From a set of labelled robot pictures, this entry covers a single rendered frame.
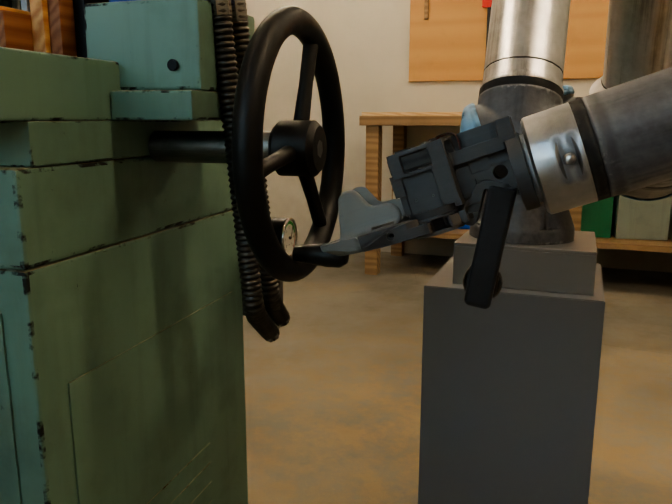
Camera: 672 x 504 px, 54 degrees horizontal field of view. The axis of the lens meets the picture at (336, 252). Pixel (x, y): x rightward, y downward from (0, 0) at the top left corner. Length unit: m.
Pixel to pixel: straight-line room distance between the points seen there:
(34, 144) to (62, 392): 0.24
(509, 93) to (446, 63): 3.32
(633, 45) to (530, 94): 0.43
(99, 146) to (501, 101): 0.41
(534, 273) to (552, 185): 0.61
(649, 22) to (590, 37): 2.86
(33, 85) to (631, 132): 0.50
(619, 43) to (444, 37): 2.95
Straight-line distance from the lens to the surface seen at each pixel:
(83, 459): 0.74
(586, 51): 3.96
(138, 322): 0.79
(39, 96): 0.65
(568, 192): 0.59
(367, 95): 4.16
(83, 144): 0.69
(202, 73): 0.70
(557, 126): 0.58
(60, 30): 0.80
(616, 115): 0.58
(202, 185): 0.90
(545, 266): 1.17
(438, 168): 0.59
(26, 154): 0.64
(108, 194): 0.73
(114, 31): 0.75
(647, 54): 1.13
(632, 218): 3.55
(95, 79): 0.72
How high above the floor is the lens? 0.84
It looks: 12 degrees down
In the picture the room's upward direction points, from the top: straight up
